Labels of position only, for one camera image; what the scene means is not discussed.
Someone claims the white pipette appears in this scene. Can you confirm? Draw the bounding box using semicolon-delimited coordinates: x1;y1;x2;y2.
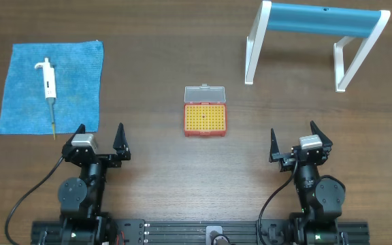
34;57;58;141

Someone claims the white and blue stand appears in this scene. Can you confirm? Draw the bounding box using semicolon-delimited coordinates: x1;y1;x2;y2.
244;0;391;93

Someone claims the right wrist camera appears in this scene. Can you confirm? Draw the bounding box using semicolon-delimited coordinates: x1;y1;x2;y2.
299;134;323;151

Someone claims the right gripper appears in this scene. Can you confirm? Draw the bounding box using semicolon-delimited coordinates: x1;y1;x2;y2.
269;120;333;172

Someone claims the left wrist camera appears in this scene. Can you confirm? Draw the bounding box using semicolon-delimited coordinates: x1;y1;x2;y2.
71;133;98;153

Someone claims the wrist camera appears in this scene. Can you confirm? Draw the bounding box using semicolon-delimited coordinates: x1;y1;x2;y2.
71;133;98;153
299;134;323;151

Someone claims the blue cloth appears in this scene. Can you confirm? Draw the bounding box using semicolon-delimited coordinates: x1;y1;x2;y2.
0;39;105;135

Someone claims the mounting rail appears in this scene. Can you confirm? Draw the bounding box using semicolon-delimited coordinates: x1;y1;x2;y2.
31;219;370;245

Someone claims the black cable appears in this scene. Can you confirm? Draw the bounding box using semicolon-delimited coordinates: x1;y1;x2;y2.
4;155;65;245
257;159;299;245

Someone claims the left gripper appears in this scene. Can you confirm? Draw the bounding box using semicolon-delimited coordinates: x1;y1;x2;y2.
62;122;131;168

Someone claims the red and yellow tip box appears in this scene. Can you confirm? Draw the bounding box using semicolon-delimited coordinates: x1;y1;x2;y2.
183;84;228;137

